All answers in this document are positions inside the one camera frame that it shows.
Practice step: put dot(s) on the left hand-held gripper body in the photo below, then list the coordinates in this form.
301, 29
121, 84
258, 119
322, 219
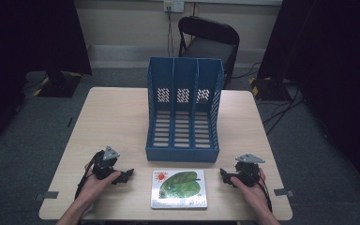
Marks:
105, 162

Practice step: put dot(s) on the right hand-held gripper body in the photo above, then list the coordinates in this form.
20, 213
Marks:
249, 170

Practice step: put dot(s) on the picture book with green leaf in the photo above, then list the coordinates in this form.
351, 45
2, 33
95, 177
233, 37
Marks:
179, 189

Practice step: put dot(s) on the blue plastic file rack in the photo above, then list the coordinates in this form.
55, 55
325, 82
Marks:
182, 131

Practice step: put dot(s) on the person's right hand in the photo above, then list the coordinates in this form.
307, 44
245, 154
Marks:
252, 194

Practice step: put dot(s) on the person's left hand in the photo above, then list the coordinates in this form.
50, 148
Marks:
97, 187

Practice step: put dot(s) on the grey tape strip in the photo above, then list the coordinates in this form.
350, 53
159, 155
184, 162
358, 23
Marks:
283, 192
47, 195

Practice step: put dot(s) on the black stand base striped tape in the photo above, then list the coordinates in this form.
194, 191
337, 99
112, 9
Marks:
59, 84
267, 89

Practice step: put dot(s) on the black folding chair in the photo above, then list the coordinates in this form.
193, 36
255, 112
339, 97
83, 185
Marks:
211, 47

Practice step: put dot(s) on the black curtain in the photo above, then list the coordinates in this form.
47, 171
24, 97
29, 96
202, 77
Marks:
334, 62
28, 47

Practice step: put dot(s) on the white wall outlet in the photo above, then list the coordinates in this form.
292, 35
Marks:
173, 6

